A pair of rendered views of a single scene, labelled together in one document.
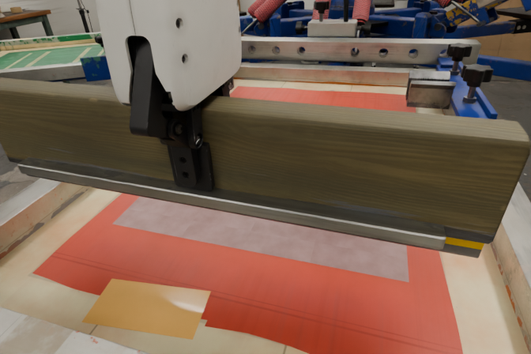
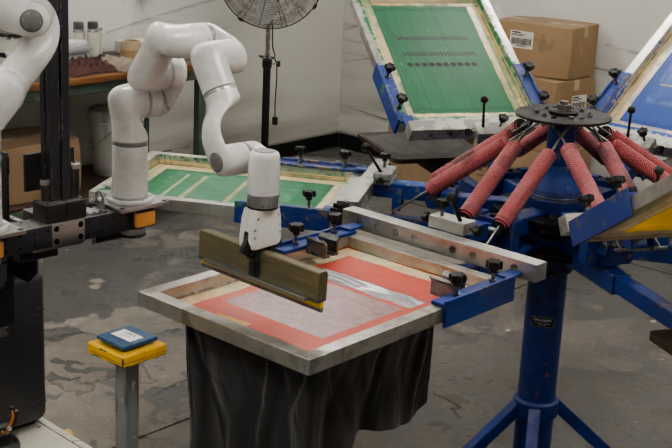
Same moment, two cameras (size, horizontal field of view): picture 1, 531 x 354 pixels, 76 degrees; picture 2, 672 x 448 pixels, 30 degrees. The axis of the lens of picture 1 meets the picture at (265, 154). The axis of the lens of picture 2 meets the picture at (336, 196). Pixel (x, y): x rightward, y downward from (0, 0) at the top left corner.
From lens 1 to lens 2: 2.75 m
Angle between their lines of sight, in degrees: 25
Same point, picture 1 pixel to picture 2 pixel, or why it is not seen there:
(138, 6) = (248, 226)
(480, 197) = (313, 288)
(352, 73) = (436, 266)
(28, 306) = not seen: hidden behind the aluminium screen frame
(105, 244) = (218, 305)
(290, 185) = (277, 279)
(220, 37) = (268, 234)
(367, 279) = (309, 335)
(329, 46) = (434, 239)
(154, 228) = (240, 306)
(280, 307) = (271, 331)
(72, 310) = not seen: hidden behind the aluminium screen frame
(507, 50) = not seen: outside the picture
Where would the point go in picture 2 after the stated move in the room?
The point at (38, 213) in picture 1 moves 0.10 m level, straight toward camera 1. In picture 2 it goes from (194, 287) to (202, 301)
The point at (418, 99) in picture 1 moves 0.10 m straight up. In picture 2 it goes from (435, 290) to (438, 252)
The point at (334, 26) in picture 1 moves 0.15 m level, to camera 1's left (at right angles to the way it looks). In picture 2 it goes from (448, 223) to (398, 215)
